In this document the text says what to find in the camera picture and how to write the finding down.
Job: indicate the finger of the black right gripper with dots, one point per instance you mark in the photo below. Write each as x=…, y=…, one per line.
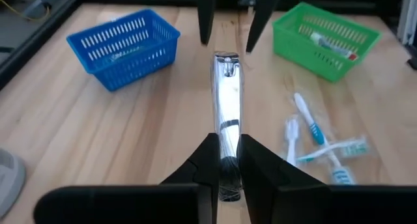
x=265, y=9
x=207, y=12

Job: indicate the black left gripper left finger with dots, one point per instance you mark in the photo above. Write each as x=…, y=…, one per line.
x=130, y=204

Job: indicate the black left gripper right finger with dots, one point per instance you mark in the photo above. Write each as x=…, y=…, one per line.
x=309, y=204

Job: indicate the plain white toothbrush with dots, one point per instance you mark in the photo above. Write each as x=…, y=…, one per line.
x=292, y=136

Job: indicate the toothbrush with green bristles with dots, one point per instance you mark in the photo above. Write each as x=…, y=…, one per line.
x=353, y=148

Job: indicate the toothbrush with blue striped grip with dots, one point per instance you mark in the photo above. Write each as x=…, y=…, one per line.
x=314, y=133

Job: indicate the green plastic basket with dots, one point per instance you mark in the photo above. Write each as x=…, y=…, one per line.
x=293, y=48

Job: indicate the blue plastic basket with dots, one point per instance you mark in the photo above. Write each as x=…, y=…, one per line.
x=97, y=67

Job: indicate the white wipes canister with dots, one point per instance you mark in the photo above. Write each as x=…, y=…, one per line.
x=9, y=181

